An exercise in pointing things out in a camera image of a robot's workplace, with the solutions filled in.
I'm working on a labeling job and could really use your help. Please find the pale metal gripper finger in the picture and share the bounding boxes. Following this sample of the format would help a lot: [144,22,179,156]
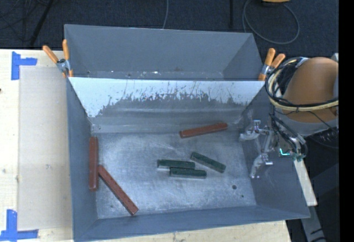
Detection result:
[249,153,274,180]
[239,120,263,142]

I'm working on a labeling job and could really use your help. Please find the red-brown flat block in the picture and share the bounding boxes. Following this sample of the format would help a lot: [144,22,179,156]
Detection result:
[179,122,229,140]
[97,164,140,217]
[88,136,100,192]

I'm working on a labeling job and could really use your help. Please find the dark green flat block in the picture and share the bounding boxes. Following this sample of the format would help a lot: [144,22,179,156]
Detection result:
[169,167,208,179]
[157,159,196,171]
[190,151,227,174]

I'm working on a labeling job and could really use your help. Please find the grey metal bin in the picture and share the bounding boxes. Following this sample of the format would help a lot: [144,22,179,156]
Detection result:
[64,24,311,242]

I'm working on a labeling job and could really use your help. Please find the pale wood flat board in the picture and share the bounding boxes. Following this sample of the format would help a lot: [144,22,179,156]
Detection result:
[17,65,73,231]

